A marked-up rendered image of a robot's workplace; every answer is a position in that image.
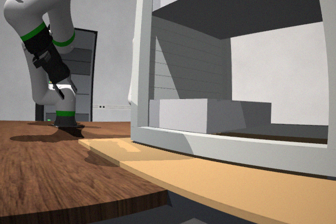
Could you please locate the tan flat board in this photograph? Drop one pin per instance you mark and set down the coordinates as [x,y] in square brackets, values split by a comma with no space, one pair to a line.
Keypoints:
[258,194]

